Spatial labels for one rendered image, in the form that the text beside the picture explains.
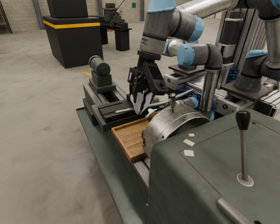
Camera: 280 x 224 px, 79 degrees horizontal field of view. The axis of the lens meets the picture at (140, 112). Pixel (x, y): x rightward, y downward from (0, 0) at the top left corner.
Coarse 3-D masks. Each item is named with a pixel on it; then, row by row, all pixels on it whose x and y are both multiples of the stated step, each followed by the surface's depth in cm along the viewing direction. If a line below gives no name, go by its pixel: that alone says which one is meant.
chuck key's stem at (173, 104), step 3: (171, 93) 67; (174, 93) 66; (171, 96) 66; (174, 96) 66; (171, 99) 66; (174, 99) 66; (171, 102) 67; (174, 102) 67; (171, 105) 68; (174, 105) 68; (174, 108) 70; (174, 111) 70
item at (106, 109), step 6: (114, 102) 131; (120, 102) 131; (126, 102) 131; (156, 102) 131; (102, 108) 123; (108, 108) 123; (114, 108) 123; (120, 108) 123; (126, 108) 124; (102, 114) 119; (108, 114) 117; (114, 114) 117; (120, 114) 118; (126, 114) 120; (132, 114) 123; (108, 120) 116; (114, 120) 118
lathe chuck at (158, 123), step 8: (176, 104) 75; (184, 104) 78; (160, 112) 73; (168, 112) 71; (184, 112) 70; (192, 112) 71; (152, 120) 73; (160, 120) 70; (168, 120) 68; (152, 128) 71; (160, 128) 68; (144, 136) 74; (152, 136) 70; (152, 144) 69
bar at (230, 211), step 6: (222, 198) 35; (216, 204) 35; (222, 204) 34; (228, 204) 34; (222, 210) 34; (228, 210) 33; (234, 210) 33; (228, 216) 33; (234, 216) 33; (240, 216) 32; (234, 222) 33; (240, 222) 32; (246, 222) 31
